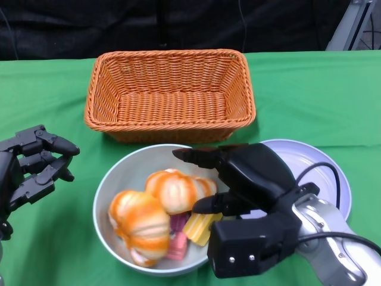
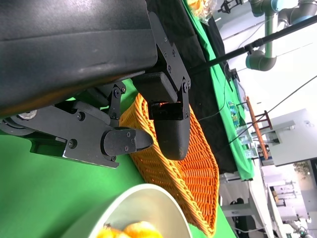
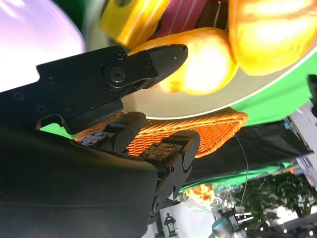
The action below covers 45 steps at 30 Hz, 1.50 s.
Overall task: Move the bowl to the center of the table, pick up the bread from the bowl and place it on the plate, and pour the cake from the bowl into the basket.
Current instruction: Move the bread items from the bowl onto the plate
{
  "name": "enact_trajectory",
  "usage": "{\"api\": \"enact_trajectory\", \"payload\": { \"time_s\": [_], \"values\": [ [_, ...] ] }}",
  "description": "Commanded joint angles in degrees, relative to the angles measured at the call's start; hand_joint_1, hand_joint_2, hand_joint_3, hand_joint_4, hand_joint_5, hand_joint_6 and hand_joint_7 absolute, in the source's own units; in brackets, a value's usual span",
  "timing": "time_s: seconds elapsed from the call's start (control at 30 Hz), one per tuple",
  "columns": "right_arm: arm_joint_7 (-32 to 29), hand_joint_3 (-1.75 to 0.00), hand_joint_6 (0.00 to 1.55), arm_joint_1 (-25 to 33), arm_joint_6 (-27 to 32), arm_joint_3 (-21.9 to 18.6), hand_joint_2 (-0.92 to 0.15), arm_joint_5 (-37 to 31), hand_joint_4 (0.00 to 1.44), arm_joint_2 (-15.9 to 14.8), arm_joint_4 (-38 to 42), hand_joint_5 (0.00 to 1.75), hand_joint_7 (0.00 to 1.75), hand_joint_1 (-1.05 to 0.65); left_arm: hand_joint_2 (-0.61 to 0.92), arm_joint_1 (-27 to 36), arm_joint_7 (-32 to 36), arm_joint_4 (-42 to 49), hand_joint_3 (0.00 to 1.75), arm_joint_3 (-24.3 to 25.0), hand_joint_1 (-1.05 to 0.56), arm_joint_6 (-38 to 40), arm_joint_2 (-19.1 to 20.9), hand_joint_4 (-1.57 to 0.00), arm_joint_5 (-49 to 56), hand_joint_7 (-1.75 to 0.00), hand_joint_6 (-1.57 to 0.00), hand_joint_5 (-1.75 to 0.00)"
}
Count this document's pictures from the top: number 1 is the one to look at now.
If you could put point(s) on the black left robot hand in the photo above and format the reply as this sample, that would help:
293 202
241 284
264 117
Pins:
29 167

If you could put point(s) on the black backdrop curtain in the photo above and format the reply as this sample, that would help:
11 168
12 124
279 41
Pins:
89 24

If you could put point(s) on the pink striped cake slice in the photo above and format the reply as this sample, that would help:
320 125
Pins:
178 222

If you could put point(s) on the orange wicker basket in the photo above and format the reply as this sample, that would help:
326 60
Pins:
172 110

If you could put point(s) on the green tablecloth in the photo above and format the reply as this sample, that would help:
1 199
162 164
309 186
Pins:
297 104

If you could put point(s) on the lavender round plate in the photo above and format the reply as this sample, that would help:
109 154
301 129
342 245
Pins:
297 152

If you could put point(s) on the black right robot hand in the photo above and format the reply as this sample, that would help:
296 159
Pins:
256 172

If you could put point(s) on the salmon cake with cherry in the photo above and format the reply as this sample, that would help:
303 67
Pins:
177 247

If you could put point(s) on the pale grey-green bowl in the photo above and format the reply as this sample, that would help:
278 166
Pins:
128 178

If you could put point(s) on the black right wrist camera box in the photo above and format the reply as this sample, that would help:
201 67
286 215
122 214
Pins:
250 244

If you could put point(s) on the aluminium frame post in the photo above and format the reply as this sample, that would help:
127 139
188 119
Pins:
346 26

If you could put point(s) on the yellow layered cake slice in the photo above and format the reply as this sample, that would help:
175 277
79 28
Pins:
199 228

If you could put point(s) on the orange striped bread roll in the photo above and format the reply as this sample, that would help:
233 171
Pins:
172 190
140 220

